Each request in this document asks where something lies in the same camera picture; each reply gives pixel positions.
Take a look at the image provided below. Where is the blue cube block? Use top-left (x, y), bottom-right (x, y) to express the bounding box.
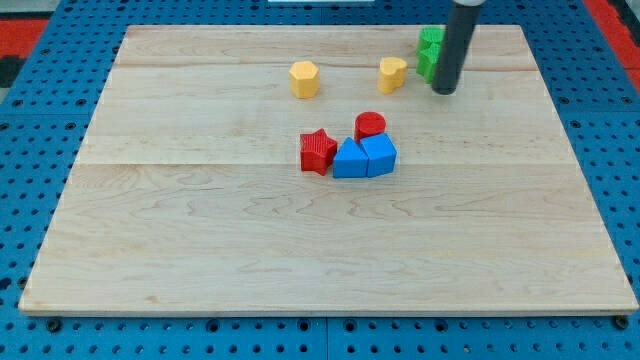
top-left (360, 133), bottom-right (397, 177)

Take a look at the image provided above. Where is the yellow hexagon block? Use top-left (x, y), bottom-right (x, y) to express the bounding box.
top-left (289, 61), bottom-right (320, 99)

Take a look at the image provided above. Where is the green star block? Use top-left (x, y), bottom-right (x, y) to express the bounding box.
top-left (416, 43), bottom-right (441, 84)

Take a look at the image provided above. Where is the red star block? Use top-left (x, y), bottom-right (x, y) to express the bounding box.
top-left (300, 128), bottom-right (338, 176)

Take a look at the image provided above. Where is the wooden board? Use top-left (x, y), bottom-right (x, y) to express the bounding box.
top-left (19, 25), bottom-right (638, 317)

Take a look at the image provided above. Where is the yellow heart block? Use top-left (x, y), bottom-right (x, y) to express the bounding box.
top-left (377, 57), bottom-right (408, 94)

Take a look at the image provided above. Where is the blue triangle block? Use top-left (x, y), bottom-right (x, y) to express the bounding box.
top-left (333, 137), bottom-right (369, 178)

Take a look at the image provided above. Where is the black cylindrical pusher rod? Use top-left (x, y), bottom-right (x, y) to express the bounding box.
top-left (431, 0), bottom-right (485, 95)

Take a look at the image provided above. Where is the red cylinder block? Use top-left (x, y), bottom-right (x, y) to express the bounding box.
top-left (354, 111), bottom-right (386, 143)

